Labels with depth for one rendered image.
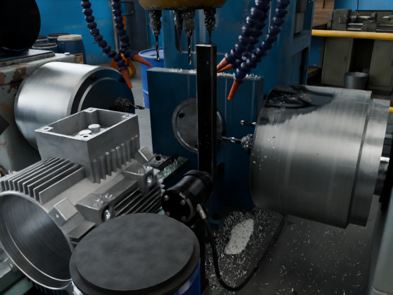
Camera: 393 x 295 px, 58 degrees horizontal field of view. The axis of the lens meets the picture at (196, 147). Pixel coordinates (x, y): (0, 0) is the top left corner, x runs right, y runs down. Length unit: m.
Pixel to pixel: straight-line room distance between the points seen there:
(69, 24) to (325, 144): 6.86
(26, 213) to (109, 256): 0.46
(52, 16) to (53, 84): 6.23
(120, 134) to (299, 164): 0.29
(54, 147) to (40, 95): 0.37
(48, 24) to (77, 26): 0.58
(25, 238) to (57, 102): 0.35
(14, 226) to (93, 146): 0.19
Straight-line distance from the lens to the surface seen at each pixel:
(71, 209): 0.47
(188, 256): 0.17
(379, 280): 0.66
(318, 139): 0.59
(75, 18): 7.35
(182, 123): 0.91
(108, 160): 0.54
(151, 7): 0.73
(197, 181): 0.59
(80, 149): 0.51
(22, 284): 0.64
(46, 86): 0.91
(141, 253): 0.17
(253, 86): 0.81
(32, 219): 0.64
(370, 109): 0.63
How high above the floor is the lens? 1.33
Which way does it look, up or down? 24 degrees down
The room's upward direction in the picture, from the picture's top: 1 degrees counter-clockwise
